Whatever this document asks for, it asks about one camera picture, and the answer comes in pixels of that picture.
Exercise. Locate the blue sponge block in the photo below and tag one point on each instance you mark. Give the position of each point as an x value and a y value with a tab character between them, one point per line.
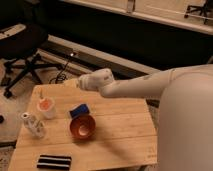
79	110

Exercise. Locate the orange pepper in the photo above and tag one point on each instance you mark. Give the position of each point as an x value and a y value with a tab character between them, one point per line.
44	103

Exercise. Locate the black striped eraser block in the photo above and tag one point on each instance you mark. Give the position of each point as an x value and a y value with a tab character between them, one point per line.
54	162

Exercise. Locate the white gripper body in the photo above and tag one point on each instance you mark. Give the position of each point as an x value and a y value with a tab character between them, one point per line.
93	81

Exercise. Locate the orange ceramic bowl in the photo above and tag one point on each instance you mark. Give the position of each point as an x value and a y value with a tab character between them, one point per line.
82	127

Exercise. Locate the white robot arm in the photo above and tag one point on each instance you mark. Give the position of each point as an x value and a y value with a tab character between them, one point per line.
185	126

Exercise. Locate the black office chair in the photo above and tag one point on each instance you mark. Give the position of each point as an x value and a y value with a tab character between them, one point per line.
19	41

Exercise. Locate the long metal floor rail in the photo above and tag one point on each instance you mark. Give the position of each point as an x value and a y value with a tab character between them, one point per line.
90	59

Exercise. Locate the distant chair base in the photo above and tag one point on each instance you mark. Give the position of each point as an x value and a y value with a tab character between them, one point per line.
203	10

